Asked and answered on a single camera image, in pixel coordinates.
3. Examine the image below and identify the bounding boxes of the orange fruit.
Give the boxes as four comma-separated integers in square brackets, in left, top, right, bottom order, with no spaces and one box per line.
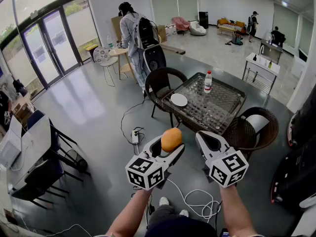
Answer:
[160,127,183,153]

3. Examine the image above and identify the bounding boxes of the person's left forearm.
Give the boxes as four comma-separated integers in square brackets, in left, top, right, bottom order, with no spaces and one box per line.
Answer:
[106,188,153,237]

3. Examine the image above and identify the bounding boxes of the white sink unit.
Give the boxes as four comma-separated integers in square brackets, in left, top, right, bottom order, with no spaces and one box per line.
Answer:
[242,52,281,95]

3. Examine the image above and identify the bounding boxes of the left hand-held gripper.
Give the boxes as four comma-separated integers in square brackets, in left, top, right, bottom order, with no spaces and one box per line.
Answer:
[125,134,186,191]

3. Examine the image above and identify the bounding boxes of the small round wooden table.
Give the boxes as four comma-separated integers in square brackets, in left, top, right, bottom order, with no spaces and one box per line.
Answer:
[108,47,139,84]

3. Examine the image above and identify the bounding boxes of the blue desk chair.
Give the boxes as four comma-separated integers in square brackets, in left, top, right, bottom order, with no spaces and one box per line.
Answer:
[26,109,78,158]

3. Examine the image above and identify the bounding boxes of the person's dark shirt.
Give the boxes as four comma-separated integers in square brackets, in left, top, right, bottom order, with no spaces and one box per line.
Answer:
[144,215,218,237]

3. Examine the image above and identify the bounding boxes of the steel sink counter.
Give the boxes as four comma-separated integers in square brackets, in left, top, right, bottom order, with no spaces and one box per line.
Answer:
[259,39,283,64]

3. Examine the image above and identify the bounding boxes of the white desk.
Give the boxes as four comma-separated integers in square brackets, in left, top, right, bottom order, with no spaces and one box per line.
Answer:
[6,115,52,195]

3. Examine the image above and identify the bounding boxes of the white box appliance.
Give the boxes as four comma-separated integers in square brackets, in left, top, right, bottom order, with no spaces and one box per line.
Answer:
[0,129,23,168]

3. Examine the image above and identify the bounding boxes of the white round plate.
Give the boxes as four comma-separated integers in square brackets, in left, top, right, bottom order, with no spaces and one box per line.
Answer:
[170,93,189,107]

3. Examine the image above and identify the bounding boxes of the glass-top wicker table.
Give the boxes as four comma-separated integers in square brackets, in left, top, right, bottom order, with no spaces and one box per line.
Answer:
[161,72,247,136]

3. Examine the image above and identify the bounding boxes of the orange sofa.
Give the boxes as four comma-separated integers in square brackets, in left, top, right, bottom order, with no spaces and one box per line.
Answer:
[217,18,247,35]

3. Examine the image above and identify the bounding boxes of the person's right forearm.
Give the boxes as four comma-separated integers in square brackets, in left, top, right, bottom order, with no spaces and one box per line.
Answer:
[219,184,259,237]

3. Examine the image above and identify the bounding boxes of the black floor cable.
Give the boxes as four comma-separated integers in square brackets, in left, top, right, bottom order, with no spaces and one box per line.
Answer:
[120,92,149,145]

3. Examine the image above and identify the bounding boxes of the white beanbag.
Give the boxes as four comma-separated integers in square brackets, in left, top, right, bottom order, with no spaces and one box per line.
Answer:
[189,21,207,37]

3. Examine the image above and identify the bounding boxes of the floral pattern chair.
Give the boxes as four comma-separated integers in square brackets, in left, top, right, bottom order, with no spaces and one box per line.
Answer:
[93,46,119,87]

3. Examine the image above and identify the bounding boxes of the black cabinet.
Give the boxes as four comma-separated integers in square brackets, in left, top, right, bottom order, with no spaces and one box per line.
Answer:
[198,11,209,30]

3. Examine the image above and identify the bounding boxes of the pink armchair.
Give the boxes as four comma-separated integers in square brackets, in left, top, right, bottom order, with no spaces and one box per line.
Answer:
[172,16,191,36]

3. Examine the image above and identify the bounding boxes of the black machine with red trim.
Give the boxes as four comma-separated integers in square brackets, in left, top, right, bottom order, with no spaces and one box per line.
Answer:
[287,85,316,148]
[270,142,316,211]

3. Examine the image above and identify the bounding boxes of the brown cardboard box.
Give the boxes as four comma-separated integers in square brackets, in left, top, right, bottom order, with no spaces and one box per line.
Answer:
[111,15,124,42]

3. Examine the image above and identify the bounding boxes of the person's dark trousers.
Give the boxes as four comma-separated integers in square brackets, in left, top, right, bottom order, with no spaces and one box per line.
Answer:
[147,204,183,223]

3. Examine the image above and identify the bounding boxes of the glass double door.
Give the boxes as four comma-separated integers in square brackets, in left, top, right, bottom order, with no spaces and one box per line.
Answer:
[20,6,84,89]

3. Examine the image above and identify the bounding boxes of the clear water bottle red cap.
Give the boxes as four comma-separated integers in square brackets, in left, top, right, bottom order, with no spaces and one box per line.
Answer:
[203,70,213,94]

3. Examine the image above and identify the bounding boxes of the black rounded case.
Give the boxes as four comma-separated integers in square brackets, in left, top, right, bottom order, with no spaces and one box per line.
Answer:
[143,44,167,77]

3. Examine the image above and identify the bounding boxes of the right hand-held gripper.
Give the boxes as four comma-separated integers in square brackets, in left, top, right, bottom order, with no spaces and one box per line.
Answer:
[196,130,249,189]

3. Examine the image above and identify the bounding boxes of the white floor cable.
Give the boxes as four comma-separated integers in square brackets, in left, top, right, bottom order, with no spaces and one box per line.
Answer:
[167,178,223,224]

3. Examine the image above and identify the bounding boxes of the dark wicker armchair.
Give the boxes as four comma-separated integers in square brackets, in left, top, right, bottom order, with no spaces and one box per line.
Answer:
[222,107,279,161]
[144,67,189,128]

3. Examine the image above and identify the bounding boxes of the black desk chair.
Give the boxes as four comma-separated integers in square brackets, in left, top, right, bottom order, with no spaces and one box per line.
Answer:
[10,158,84,210]

